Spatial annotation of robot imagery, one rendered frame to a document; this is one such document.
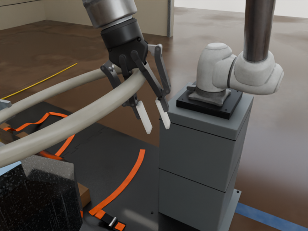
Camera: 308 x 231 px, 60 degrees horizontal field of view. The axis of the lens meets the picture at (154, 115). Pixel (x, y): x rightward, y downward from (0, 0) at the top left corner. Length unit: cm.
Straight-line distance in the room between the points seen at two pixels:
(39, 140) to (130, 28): 25
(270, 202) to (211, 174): 75
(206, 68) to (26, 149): 102
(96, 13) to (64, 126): 21
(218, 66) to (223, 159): 45
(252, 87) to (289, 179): 122
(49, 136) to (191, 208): 136
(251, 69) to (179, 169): 67
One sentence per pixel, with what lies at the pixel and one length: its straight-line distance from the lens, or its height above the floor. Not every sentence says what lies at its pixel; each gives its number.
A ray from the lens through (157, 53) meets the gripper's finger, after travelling 52.
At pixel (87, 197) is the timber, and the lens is 193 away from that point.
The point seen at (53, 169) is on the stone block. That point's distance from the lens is 128.
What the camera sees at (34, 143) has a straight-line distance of 42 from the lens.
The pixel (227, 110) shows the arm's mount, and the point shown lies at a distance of 132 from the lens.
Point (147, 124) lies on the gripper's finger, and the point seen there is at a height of 116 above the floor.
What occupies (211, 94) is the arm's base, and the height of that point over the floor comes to 88.
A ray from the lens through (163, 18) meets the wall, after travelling 586.
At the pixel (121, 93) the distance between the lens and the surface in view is 46.
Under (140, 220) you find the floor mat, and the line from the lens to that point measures 184.
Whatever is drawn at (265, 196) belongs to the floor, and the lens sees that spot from 213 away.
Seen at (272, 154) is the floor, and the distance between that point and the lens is 253.
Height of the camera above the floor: 147
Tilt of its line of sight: 31 degrees down
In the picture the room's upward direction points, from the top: straight up
